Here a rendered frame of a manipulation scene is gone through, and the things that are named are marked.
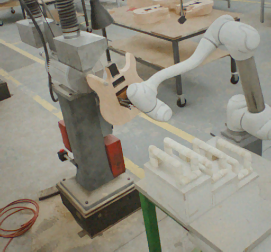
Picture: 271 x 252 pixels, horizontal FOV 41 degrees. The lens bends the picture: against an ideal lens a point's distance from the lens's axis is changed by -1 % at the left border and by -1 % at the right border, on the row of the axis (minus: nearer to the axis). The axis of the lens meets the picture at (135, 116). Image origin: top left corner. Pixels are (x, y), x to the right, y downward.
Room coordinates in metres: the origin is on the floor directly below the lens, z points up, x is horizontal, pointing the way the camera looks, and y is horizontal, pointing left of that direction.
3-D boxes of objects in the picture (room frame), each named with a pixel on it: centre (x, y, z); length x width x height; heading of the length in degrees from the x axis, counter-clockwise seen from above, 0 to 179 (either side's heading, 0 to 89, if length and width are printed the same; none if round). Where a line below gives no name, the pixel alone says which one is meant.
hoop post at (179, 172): (1.13, -0.13, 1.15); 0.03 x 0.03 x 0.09
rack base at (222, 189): (1.31, -0.26, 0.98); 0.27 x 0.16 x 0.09; 32
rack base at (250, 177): (1.39, -0.39, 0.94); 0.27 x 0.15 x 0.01; 32
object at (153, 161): (1.28, -0.05, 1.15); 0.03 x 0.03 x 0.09
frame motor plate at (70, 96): (2.33, 0.39, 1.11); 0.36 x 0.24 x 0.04; 32
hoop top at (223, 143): (1.41, -0.43, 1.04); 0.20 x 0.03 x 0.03; 31
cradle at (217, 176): (1.23, -0.31, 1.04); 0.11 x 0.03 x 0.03; 122
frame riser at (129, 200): (2.33, 0.39, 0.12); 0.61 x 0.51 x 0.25; 122
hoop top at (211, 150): (1.33, -0.30, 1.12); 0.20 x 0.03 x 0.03; 31
